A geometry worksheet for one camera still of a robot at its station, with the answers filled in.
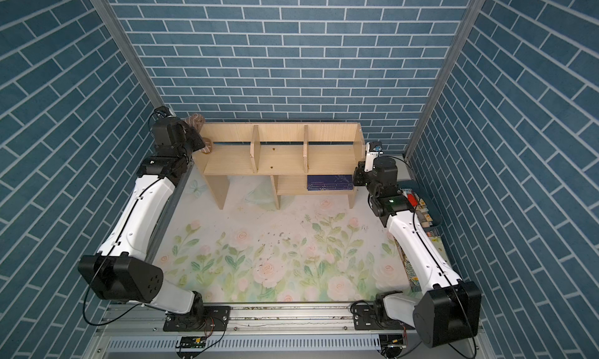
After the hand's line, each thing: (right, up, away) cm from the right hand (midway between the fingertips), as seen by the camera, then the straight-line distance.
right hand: (362, 163), depth 79 cm
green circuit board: (-55, -56, -7) cm, 79 cm away
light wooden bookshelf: (-27, +5, +10) cm, 29 cm away
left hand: (-54, +11, -3) cm, 56 cm away
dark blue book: (-10, -7, +12) cm, 17 cm away
